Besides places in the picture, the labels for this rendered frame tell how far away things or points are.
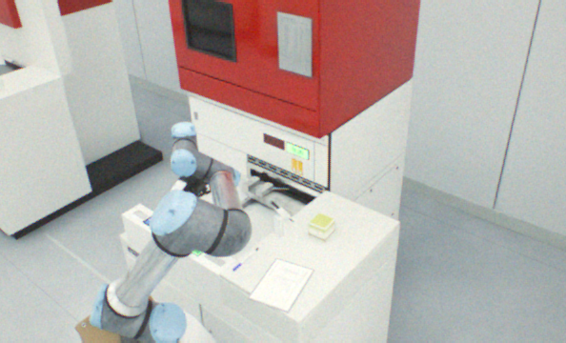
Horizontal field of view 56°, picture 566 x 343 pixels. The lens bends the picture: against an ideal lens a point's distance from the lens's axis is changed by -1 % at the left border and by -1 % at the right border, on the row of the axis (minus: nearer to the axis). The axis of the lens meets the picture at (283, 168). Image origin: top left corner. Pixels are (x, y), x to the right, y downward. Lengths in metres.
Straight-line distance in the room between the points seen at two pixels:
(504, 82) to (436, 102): 0.46
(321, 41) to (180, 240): 0.93
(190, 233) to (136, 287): 0.26
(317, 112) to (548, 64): 1.60
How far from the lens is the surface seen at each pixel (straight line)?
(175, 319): 1.58
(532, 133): 3.40
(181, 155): 1.57
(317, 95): 1.96
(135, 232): 2.19
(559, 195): 3.53
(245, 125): 2.37
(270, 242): 1.95
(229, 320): 1.99
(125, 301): 1.48
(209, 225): 1.23
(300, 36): 1.92
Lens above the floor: 2.23
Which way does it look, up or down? 33 degrees down
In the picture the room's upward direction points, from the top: 2 degrees counter-clockwise
